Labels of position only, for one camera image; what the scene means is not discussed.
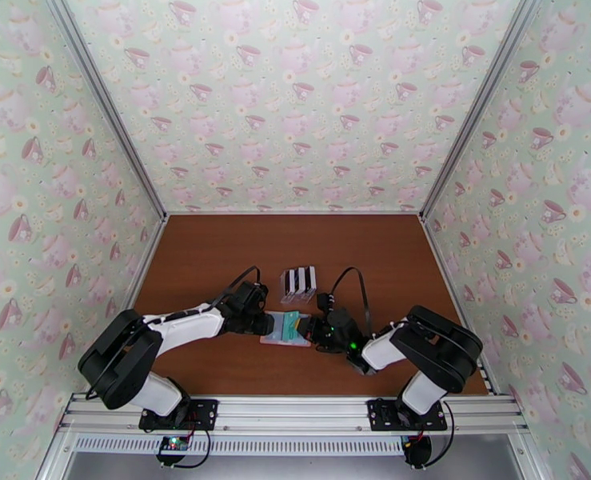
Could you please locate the teal credit card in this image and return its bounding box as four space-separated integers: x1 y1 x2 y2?
281 313 302 342

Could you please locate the clear acrylic card stand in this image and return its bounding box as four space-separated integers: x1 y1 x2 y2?
278 265 318 305

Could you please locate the circuit board with green light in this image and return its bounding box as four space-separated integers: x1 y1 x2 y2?
157 435 191 457

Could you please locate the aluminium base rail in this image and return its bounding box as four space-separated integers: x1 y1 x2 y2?
57 395 531 436

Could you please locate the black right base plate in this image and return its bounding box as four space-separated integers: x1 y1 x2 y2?
366 399 449 432

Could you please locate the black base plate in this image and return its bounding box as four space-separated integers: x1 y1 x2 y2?
366 399 449 432
140 399 220 430

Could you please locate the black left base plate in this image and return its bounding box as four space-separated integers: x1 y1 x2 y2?
140 399 220 430

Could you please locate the perforated metal cable tray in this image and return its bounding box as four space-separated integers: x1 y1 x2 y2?
72 433 411 456

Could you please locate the thin black wire loop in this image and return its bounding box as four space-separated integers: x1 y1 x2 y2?
422 402 454 467
172 427 213 470

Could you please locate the black controller with orange wires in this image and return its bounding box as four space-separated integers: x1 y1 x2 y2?
400 435 433 468

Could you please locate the aluminium frame post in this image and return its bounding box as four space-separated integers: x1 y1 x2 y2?
45 0 170 221
418 0 547 222

